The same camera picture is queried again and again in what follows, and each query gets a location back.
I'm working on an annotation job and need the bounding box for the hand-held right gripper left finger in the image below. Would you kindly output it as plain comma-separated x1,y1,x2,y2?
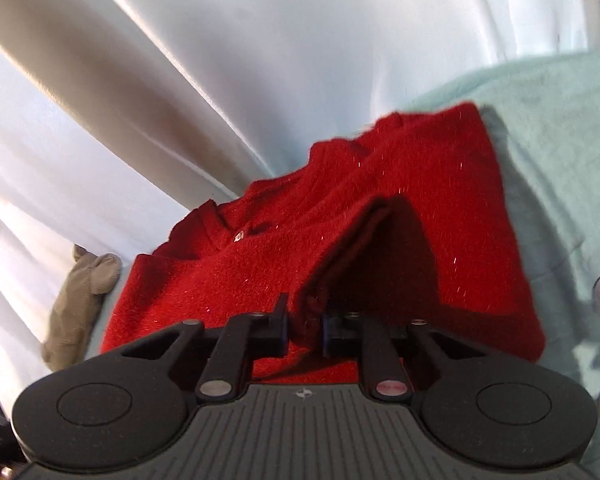
121,292,289,397

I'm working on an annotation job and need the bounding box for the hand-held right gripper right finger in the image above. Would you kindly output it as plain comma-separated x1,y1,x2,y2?
321,310,477,403

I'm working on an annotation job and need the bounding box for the red knit sweater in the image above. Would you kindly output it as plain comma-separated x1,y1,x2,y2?
99,101,547,384

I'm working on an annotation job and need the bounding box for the brown plush toy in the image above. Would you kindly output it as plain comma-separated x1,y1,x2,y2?
41,244,122,373

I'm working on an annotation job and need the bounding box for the white curtain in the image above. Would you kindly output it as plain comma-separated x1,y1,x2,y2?
0,0,600,378

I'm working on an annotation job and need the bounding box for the light green bed sheet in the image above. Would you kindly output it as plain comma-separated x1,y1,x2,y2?
87,51,600,413

